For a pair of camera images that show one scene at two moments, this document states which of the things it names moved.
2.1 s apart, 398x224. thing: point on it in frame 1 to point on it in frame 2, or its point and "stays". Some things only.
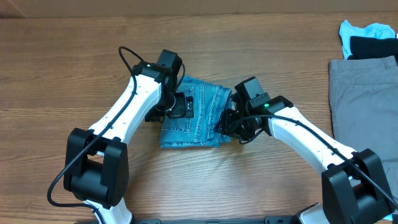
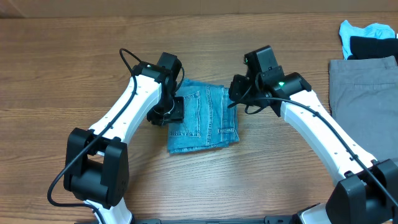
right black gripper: [227, 124] to [236, 95]
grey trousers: [364, 94] stays
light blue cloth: [374, 30] stays
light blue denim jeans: [209, 101] stays
